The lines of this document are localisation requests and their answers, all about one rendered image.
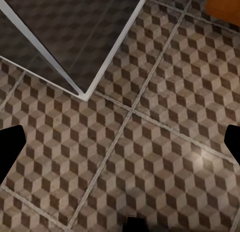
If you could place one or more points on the door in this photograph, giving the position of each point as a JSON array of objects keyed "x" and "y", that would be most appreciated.
[
  {"x": 15, "y": 47},
  {"x": 78, "y": 34}
]

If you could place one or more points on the cabinet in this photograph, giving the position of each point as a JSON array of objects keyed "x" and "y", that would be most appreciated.
[{"x": 227, "y": 10}]

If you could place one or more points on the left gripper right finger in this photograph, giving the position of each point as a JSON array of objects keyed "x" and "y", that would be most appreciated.
[{"x": 232, "y": 141}]

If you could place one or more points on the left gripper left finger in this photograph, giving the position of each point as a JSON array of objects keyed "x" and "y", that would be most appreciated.
[{"x": 12, "y": 141}]

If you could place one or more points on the shower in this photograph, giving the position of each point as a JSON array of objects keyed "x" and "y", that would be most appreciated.
[{"x": 28, "y": 34}]

